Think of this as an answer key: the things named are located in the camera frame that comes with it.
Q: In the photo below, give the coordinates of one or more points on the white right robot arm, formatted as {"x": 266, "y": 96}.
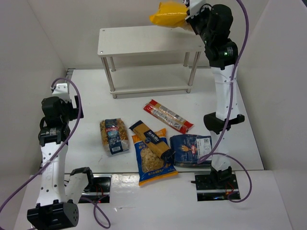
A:
{"x": 212, "y": 24}

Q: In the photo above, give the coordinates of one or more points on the dark blue pasta box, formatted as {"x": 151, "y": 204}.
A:
{"x": 189, "y": 148}

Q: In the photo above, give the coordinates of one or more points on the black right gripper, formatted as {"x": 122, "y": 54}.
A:
{"x": 193, "y": 18}

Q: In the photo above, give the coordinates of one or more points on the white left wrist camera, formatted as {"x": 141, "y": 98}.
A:
{"x": 61, "y": 90}

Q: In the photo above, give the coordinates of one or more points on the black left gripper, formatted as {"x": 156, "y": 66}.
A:
{"x": 78, "y": 110}

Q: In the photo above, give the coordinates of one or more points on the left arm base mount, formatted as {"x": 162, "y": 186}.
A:
{"x": 101, "y": 188}

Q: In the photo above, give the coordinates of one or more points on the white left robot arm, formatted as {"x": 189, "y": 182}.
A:
{"x": 56, "y": 207}

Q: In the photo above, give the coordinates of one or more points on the white two-tier shelf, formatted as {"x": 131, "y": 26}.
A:
{"x": 149, "y": 40}

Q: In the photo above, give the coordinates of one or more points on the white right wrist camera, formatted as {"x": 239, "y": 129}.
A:
{"x": 196, "y": 6}

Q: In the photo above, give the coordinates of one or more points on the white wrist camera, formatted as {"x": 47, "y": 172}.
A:
{"x": 196, "y": 6}
{"x": 61, "y": 90}

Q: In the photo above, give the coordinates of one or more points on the yellow macaroni pasta bag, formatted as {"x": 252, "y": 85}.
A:
{"x": 172, "y": 15}

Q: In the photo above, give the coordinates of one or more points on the red spaghetti pasta packet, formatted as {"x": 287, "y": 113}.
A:
{"x": 168, "y": 117}

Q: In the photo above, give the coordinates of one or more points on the blue orange shell pasta bag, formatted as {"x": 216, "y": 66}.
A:
{"x": 150, "y": 166}

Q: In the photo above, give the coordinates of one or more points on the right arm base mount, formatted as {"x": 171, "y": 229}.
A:
{"x": 206, "y": 187}

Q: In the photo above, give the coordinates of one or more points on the Agnesi fusilli pasta bag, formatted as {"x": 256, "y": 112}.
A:
{"x": 114, "y": 136}

